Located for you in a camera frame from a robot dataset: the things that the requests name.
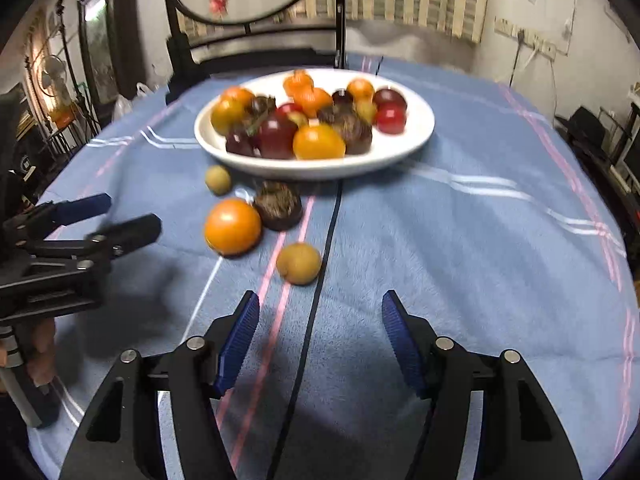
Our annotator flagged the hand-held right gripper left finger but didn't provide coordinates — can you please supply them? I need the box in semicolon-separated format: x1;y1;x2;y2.
59;290;261;480

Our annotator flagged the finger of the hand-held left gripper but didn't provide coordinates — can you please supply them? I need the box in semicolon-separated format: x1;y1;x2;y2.
75;213;163;261
35;193;112;228

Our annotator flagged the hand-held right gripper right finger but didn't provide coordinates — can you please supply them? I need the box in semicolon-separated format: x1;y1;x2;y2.
381;290;583;480

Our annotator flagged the yellow fruit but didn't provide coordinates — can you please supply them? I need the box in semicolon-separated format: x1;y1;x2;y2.
210;98;247;136
276;242;322;286

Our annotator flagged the large orange fruit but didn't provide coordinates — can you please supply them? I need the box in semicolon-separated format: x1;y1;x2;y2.
204;198;263;257

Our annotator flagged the dark purple fruit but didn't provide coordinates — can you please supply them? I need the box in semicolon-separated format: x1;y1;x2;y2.
225;127;260;157

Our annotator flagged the white plate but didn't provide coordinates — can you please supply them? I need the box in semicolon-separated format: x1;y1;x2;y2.
194;67;436;182

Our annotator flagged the yellow-orange fruit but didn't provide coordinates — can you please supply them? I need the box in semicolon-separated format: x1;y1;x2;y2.
293;124;347;161

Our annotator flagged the person's left hand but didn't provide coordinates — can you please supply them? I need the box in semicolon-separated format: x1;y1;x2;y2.
27;317;57;387

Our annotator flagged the blue striped blanket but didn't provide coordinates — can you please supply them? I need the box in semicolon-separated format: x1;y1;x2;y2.
27;52;640;480

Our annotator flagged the white plastic bag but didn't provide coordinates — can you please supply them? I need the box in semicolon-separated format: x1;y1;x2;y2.
111;82;156;123

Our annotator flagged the electric fan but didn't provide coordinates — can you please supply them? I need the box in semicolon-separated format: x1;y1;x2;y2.
39;55;68;92

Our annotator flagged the black light stand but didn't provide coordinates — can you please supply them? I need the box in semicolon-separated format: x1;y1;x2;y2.
52;0;101;136

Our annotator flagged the dark wooden framed panel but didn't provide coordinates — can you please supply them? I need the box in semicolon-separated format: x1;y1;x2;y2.
77;0;146;111

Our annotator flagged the dark desk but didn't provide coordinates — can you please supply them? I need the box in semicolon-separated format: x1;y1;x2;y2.
565;125;640;261

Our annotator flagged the black hat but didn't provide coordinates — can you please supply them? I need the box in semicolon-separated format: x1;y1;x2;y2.
554;105;608;143

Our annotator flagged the power cord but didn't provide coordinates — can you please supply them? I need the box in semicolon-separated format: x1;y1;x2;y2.
508;30;526;88

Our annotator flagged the wall power strip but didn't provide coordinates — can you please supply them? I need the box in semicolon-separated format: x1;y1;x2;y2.
494;16;557;58

